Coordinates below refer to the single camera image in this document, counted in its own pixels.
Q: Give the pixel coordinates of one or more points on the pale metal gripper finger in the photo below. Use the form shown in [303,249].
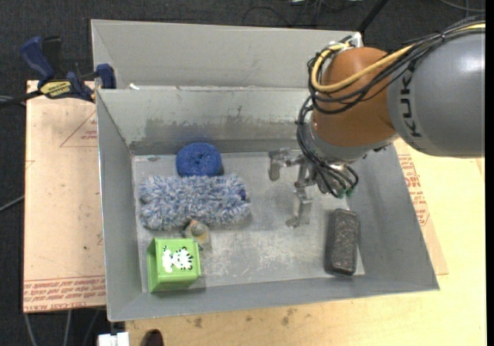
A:
[304,209]
[281,159]

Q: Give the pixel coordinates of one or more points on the dark green flat block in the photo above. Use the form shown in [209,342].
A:
[342,242]

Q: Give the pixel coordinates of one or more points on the grey metal bin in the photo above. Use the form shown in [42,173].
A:
[247,259]

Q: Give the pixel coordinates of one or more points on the blue round sponge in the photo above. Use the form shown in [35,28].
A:
[198,160]

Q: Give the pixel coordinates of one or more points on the blue and white fluffy cloth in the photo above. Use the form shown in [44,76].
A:
[193,201]

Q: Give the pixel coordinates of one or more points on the small grey and brown figure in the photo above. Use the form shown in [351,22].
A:
[197,231]

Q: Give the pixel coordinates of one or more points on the green box with tiger print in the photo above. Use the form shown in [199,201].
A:
[173,265]

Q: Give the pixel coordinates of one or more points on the brown cardboard board red print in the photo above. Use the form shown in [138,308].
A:
[61,197]

